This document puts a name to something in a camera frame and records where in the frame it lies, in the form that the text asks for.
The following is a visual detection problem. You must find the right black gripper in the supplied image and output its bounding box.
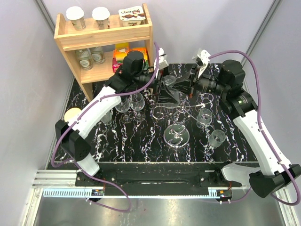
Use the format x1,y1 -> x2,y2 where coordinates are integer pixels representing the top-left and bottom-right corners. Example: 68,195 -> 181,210
169,65 -> 228,99

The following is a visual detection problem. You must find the ribbed goblet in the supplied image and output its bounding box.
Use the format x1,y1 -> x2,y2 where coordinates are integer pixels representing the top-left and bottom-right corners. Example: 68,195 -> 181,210
101,111 -> 112,125
197,108 -> 213,128
163,75 -> 177,91
208,129 -> 226,148

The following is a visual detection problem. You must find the chrome wine glass rack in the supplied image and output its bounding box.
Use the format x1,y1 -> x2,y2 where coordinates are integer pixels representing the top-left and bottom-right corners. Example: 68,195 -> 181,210
151,94 -> 213,149

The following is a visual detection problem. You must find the clear stemmed wine glass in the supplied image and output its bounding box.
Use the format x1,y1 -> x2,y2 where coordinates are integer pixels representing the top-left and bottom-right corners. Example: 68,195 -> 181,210
115,97 -> 133,123
130,92 -> 145,122

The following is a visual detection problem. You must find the green Scrub Daddy box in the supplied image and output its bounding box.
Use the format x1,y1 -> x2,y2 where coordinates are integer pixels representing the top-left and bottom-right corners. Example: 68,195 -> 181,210
131,47 -> 149,69

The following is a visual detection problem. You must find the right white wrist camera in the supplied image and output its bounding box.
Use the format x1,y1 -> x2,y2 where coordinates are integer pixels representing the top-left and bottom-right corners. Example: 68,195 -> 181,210
192,48 -> 211,79

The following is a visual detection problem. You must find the left white lidded cup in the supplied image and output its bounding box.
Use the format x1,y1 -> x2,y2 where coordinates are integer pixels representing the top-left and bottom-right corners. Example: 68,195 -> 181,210
66,6 -> 86,31

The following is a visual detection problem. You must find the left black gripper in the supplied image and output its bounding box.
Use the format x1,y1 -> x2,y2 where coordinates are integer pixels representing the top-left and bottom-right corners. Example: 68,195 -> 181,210
135,67 -> 180,105

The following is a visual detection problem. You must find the left clear glass bottle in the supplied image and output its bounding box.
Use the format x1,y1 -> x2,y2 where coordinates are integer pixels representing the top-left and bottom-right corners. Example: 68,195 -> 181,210
75,48 -> 93,70

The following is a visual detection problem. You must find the wooden two-tier shelf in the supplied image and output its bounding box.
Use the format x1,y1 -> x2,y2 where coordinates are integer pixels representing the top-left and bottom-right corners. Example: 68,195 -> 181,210
54,3 -> 155,101

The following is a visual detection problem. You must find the right white lidded cup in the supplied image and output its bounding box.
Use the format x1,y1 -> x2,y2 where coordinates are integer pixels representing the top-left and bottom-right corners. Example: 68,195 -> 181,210
92,7 -> 110,30

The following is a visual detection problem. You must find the pink sponge box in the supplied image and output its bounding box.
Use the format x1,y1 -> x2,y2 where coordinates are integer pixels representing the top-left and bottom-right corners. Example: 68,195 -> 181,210
112,42 -> 129,72

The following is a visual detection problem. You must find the clear glass bottle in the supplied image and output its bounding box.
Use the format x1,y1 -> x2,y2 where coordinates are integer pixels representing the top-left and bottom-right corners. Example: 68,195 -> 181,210
75,48 -> 93,70
90,46 -> 105,64

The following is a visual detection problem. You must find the right clear glass bottle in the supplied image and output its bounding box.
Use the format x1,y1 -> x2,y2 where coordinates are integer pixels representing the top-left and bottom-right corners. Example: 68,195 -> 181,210
90,46 -> 105,64

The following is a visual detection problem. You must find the round yellow wooden coaster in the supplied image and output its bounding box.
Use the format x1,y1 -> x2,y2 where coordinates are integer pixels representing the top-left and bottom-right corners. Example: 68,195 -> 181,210
63,107 -> 81,122

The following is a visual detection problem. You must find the clear stemmed wine glass right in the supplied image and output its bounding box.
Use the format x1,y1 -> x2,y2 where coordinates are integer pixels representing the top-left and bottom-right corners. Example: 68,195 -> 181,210
130,92 -> 145,122

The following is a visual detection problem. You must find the clear stemmed wine glass left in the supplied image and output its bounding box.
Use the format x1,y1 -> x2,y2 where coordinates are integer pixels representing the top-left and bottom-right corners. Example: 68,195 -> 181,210
115,97 -> 133,123

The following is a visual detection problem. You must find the white lidded cup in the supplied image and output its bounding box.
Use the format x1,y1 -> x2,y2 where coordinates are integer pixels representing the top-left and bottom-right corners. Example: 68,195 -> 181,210
92,7 -> 110,30
66,6 -> 86,31

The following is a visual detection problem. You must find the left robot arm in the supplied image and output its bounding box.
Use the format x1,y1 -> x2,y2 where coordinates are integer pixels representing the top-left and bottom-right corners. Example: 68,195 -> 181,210
53,47 -> 169,186

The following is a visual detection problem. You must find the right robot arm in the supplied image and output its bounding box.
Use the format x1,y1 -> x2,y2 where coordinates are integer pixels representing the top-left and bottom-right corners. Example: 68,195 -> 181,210
173,60 -> 301,198

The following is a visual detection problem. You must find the Chobani yogurt tub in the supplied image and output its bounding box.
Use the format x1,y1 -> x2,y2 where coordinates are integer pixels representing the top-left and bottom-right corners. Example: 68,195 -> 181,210
118,6 -> 146,27

